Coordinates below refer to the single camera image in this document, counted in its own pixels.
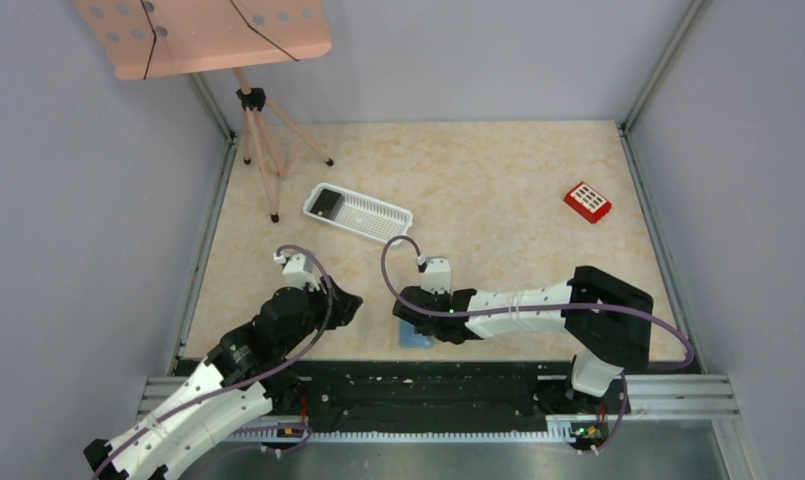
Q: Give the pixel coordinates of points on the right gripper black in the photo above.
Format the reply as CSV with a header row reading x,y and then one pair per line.
x,y
444,294

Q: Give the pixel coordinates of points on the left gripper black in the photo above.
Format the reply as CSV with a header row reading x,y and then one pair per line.
x,y
347,305

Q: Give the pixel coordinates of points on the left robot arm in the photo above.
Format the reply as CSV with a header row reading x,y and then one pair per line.
x,y
244,377

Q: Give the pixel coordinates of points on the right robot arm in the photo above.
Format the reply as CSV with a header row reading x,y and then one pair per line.
x,y
600,311

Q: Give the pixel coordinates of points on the white plastic basket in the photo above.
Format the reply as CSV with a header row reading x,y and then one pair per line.
x,y
364,216

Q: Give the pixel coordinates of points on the red toy brick block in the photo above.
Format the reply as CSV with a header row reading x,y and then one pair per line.
x,y
588,202

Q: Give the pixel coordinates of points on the pink music stand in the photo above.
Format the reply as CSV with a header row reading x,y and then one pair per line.
x,y
161,38

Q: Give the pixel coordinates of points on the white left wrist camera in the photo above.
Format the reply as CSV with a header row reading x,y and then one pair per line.
x,y
297,272

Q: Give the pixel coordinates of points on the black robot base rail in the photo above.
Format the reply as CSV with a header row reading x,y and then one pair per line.
x,y
420,397

